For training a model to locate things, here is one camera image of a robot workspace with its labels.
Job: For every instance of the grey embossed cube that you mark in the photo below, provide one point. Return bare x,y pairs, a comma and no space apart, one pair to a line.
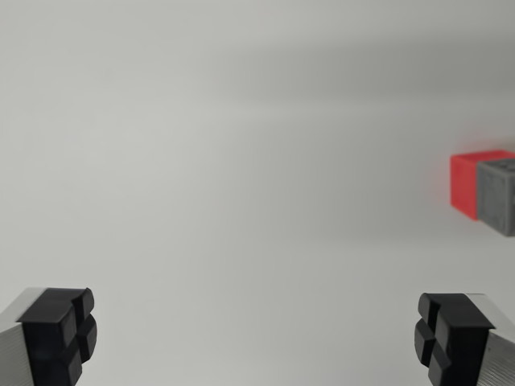
497,197

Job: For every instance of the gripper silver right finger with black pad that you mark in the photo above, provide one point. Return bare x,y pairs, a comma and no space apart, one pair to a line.
462,342

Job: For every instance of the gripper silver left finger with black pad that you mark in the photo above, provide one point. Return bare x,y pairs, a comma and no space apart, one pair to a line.
44,342

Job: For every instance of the red cube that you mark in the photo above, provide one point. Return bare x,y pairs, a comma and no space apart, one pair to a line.
463,185

